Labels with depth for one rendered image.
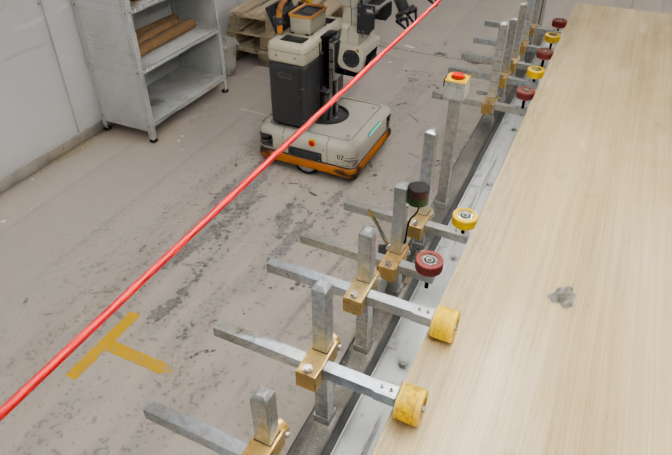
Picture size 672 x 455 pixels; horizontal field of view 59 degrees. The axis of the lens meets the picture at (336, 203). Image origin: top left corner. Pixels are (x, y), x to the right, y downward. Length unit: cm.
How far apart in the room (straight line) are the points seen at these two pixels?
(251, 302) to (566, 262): 157
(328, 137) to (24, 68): 183
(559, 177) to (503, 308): 70
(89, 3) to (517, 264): 308
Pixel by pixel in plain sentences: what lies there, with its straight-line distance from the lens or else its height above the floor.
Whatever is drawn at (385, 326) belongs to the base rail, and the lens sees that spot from 180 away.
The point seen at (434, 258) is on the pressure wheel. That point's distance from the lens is 172.
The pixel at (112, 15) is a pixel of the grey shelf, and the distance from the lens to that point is 395.
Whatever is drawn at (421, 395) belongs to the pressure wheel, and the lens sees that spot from 130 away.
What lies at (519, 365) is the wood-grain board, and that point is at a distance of 150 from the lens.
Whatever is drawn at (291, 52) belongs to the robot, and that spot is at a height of 77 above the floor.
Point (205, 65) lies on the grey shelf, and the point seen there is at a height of 19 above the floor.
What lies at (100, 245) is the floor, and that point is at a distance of 338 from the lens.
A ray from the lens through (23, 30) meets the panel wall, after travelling 396.
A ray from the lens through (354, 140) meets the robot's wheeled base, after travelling 350.
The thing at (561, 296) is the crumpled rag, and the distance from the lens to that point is 169.
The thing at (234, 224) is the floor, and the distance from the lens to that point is 333.
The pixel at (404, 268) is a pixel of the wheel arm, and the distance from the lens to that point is 175.
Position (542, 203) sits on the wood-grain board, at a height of 90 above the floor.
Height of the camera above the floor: 203
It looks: 36 degrees down
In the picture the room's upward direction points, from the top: straight up
